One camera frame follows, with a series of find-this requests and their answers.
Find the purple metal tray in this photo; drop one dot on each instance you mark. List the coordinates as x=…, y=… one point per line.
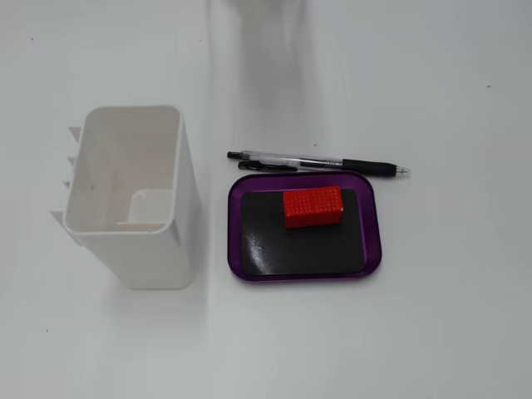
x=370, y=232

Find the white plastic pen holder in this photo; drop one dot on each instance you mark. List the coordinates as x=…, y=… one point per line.
x=166, y=257

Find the black rectangular mat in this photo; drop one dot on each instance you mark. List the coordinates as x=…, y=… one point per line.
x=299, y=253

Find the black clear ballpoint pen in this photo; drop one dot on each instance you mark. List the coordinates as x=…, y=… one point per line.
x=365, y=165

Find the red studded block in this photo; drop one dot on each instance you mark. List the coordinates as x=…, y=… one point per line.
x=311, y=208

